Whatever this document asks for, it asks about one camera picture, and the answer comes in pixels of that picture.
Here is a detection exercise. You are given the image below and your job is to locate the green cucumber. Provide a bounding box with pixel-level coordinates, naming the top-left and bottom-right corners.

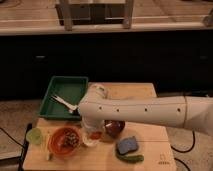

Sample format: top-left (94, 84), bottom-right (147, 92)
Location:
top-left (115, 150), bottom-right (144, 163)

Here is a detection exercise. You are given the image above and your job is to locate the white plastic fork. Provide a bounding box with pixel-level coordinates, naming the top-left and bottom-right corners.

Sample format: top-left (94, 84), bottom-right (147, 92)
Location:
top-left (52, 95), bottom-right (78, 113)

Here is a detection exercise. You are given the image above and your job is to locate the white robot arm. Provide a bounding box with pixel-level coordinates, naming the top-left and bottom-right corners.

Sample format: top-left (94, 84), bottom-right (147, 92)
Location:
top-left (78, 84), bottom-right (213, 137)

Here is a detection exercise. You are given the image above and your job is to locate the green plastic tray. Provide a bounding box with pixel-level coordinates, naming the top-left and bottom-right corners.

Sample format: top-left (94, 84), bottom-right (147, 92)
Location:
top-left (38, 76), bottom-right (88, 121)

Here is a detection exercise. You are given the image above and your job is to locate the red apple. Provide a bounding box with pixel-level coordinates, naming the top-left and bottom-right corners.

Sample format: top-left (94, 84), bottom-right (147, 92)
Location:
top-left (89, 132), bottom-right (102, 140)

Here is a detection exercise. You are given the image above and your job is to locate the light green plastic cup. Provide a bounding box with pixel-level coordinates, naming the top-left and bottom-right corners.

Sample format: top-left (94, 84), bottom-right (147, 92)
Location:
top-left (26, 128), bottom-right (43, 145)

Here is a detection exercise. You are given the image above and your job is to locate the black cable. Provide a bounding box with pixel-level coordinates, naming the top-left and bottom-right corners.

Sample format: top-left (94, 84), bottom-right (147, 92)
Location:
top-left (170, 130), bottom-right (196, 171)

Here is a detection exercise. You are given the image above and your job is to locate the blue sponge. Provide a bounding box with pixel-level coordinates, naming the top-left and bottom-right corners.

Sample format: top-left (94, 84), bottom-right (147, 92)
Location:
top-left (116, 136), bottom-right (139, 155)

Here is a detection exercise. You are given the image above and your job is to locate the orange bowl with food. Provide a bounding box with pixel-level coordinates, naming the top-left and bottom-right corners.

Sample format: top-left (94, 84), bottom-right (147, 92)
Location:
top-left (48, 126), bottom-right (81, 158)

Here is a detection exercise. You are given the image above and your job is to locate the wooden stool frame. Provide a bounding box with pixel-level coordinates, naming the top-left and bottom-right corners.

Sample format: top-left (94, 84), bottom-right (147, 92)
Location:
top-left (55, 0), bottom-right (134, 31)

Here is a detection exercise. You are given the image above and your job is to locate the dark red bowl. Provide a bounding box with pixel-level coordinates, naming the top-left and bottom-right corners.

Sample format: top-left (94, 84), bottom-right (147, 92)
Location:
top-left (105, 120), bottom-right (125, 138)

